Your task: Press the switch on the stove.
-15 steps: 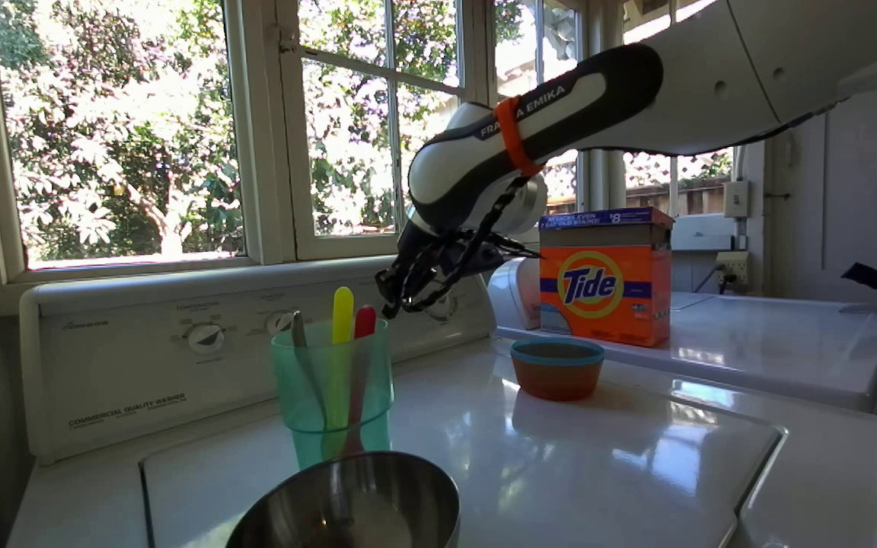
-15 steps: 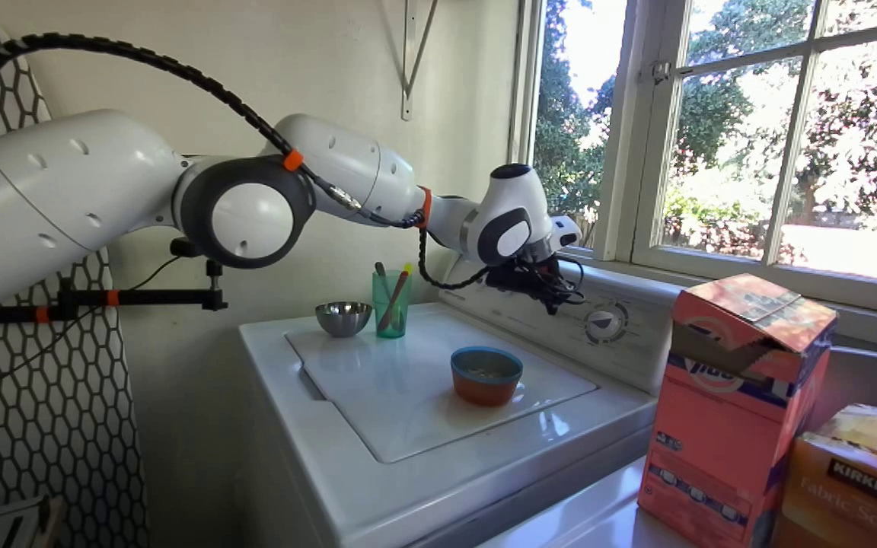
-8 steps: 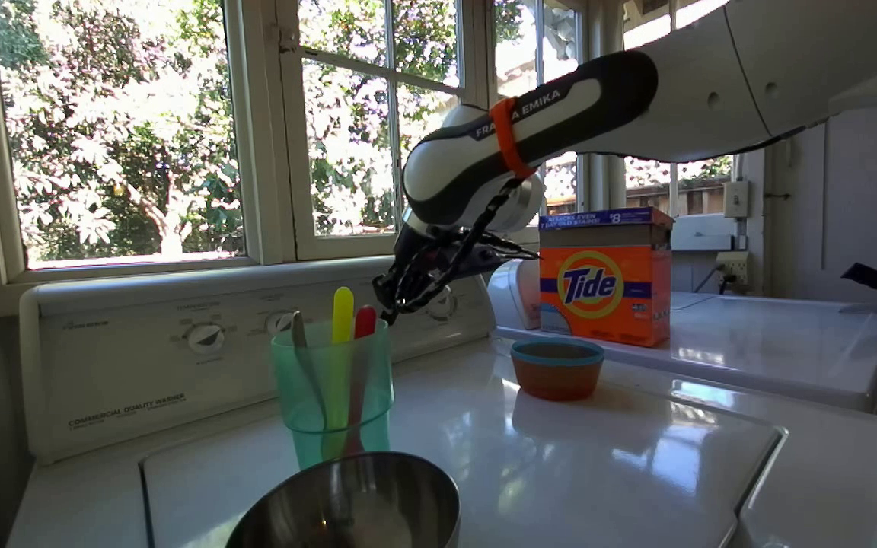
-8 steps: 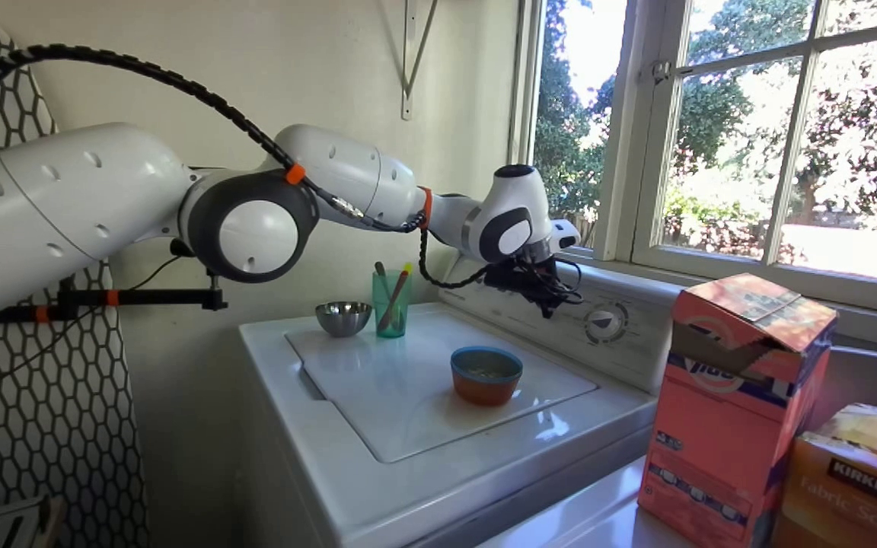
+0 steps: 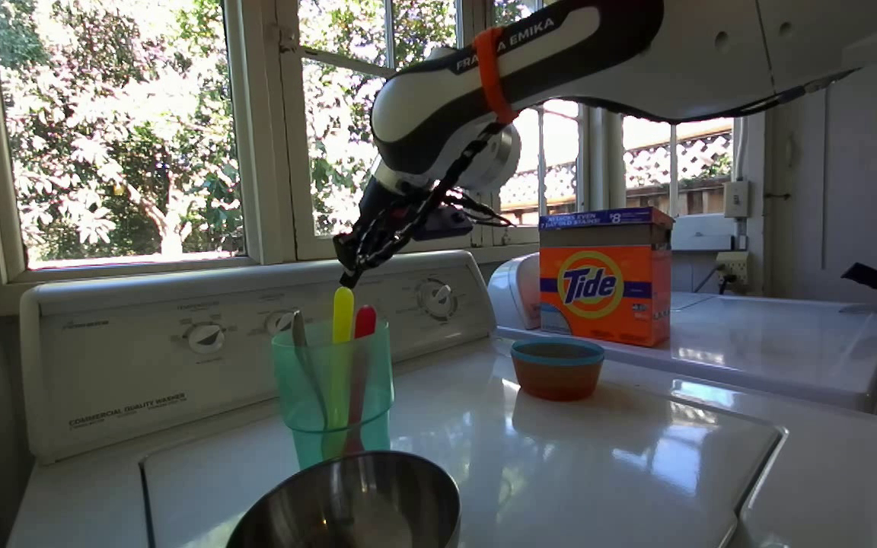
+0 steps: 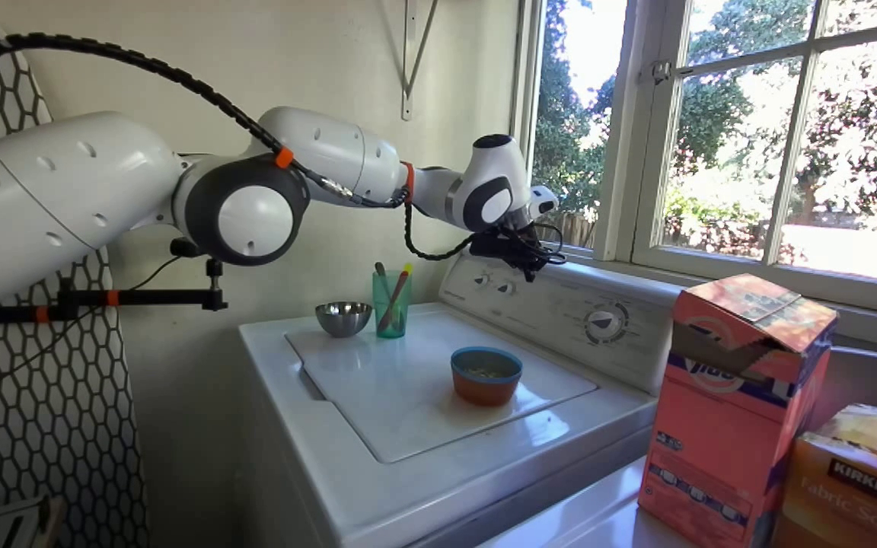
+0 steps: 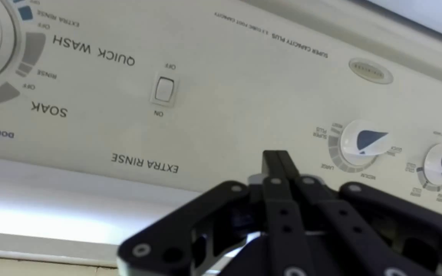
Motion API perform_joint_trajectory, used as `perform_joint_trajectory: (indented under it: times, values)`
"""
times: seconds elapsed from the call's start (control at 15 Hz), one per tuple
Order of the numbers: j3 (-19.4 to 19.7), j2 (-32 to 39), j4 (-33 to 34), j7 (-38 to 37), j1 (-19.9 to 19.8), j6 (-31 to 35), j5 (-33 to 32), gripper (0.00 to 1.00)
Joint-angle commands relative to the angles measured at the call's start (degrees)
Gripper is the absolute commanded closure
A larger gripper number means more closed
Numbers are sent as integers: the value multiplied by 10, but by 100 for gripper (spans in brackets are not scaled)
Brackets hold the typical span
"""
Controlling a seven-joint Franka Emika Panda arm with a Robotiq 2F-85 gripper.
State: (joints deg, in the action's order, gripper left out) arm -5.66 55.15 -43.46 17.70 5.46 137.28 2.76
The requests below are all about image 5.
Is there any wall plug with cord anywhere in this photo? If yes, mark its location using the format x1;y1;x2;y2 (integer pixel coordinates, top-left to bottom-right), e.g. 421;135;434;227
693;249;752;298

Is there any yellow plastic utensil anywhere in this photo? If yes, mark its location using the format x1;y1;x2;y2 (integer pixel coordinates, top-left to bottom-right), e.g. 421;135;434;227
330;283;358;464

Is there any small white box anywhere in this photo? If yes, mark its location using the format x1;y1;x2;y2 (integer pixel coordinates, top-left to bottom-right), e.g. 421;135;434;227
665;211;739;256

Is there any white dryer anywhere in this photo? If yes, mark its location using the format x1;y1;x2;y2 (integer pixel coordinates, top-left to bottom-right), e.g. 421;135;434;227
484;249;877;413

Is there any orange bowl with blue rim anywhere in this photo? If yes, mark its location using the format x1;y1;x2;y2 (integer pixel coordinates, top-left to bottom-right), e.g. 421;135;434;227
507;334;609;406

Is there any stainless steel bowl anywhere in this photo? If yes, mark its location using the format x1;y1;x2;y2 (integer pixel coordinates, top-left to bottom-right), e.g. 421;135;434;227
225;452;462;548

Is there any wall electrical outlet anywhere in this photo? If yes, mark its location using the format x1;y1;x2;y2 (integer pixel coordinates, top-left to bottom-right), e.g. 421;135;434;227
724;178;757;222

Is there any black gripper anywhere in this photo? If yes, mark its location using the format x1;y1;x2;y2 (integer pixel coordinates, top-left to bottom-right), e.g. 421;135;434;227
331;178;444;292

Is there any green translucent plastic cup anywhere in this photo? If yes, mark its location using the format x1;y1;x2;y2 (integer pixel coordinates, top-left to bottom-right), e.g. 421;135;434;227
269;317;395;471

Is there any white window frame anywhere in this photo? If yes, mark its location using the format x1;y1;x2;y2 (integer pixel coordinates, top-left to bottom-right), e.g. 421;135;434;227
0;0;770;321

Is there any large white dial knob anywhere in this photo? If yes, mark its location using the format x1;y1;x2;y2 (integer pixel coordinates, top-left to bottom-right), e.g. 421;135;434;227
418;277;458;322

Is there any grey plastic utensil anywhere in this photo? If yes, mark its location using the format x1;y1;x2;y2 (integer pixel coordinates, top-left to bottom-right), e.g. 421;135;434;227
285;310;331;437

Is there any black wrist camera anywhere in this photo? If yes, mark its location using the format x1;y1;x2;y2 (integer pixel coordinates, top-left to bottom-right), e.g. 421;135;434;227
410;186;514;243

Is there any orange Tide detergent box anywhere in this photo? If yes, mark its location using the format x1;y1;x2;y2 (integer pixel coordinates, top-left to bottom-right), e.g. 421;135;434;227
536;206;677;349

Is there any red plastic utensil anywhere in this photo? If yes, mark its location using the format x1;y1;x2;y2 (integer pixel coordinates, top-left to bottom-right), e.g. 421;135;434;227
342;302;381;459

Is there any small white dial knob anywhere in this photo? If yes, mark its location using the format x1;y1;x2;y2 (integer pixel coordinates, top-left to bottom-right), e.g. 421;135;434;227
179;317;230;358
263;308;305;341

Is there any white washing machine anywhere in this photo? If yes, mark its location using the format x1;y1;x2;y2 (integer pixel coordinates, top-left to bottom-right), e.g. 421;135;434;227
5;247;877;548

